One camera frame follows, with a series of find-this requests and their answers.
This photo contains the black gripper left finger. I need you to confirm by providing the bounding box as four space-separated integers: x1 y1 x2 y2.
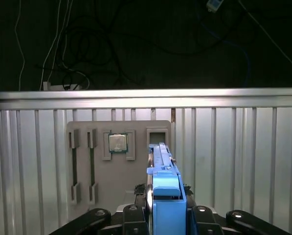
47 183 148 235

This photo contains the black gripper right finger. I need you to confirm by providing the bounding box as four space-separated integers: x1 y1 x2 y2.
184 185 292 235

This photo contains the hard disk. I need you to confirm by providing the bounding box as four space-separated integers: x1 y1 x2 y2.
145 143 198 235

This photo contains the grey parts rack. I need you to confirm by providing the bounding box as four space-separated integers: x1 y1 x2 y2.
66 119 173 216

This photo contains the silver CPU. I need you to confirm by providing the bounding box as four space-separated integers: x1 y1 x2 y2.
108 134 129 154

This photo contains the white power strip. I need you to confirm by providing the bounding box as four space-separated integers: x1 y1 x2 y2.
41 81 82 92

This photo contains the small white blue device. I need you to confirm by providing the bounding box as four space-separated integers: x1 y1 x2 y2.
205 0 220 12

